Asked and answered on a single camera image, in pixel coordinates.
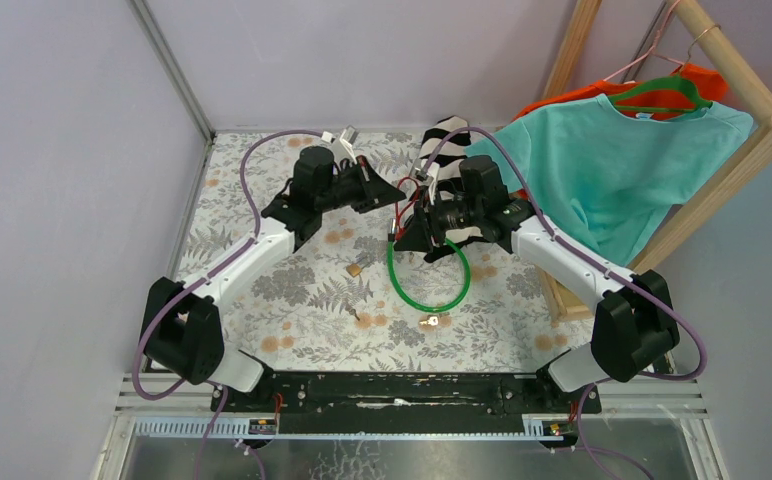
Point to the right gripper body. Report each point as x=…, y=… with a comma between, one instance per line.
x=448, y=215

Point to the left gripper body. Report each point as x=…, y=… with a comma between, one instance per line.
x=349, y=185

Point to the green cable lock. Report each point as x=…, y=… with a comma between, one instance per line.
x=406, y=298

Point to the brass padlock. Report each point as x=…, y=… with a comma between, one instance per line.
x=358, y=265

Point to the cable lock keys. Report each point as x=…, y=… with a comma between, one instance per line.
x=430, y=323

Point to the red cable lock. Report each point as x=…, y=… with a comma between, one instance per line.
x=410, y=186

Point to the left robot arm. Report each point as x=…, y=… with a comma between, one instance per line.
x=182, y=325

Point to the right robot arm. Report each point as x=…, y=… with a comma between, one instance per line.
x=631, y=329

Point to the teal t-shirt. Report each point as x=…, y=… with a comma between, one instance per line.
x=609, y=180

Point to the green hanger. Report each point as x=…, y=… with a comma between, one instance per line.
x=676, y=93

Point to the pink hanger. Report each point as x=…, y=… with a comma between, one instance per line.
x=649, y=46

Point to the orange t-shirt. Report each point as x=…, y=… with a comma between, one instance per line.
x=607, y=88

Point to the wooden clothes rack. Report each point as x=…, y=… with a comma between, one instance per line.
x=747, y=93

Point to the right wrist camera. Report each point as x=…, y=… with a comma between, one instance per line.
x=427, y=176

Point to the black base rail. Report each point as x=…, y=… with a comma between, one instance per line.
x=335, y=403

